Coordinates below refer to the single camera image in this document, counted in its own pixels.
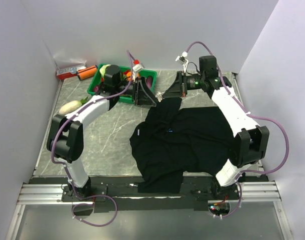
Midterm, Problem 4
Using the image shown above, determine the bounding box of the orange toy fruit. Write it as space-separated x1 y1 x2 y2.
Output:
125 71 133 81

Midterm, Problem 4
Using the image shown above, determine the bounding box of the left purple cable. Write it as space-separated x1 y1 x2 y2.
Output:
50 49 138 227

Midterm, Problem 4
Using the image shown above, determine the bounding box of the orange cylinder can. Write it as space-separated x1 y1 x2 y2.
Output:
77 65 98 81

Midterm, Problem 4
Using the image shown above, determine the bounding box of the green toy lettuce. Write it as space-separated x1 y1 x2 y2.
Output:
99 64 110 78

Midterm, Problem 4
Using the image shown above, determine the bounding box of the purple cable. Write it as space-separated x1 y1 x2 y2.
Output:
186 41 290 221
50 49 138 227

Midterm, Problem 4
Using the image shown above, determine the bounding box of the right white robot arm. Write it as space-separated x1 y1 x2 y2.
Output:
162 52 270 200

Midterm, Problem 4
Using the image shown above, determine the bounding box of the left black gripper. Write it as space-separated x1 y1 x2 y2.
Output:
115 76 158 108

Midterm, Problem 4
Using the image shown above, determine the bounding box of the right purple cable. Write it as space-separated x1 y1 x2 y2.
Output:
186 41 290 221

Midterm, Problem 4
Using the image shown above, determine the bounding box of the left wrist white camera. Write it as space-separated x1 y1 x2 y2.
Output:
132 59 145 77

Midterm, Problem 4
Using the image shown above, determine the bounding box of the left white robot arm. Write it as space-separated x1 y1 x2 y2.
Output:
46 62 158 201

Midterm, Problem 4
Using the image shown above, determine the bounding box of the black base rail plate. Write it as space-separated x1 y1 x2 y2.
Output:
61 176 241 213

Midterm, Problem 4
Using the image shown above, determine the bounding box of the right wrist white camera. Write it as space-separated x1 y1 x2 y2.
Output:
175 51 189 73

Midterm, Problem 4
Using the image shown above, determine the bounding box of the white toy radish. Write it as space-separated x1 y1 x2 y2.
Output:
58 96 89 116

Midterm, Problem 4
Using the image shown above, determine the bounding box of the black t-shirt garment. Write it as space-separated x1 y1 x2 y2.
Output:
129 98 234 194

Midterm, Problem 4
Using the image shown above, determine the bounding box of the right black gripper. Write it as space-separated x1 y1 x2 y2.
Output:
162 71 205 99

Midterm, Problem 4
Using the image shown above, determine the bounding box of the white flower brooch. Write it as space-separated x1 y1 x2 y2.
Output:
155 92 163 102

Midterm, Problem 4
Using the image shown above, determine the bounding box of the wrist white camera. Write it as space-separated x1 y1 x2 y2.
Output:
175 51 189 73
132 59 145 77

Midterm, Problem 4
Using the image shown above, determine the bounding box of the red white box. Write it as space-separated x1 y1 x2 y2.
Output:
56 63 86 81

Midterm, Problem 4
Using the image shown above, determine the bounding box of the purple toy eggplant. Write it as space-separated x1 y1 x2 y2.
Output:
145 75 154 89

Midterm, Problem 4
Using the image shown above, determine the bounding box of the green plastic crate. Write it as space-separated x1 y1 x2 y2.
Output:
87 63 157 104

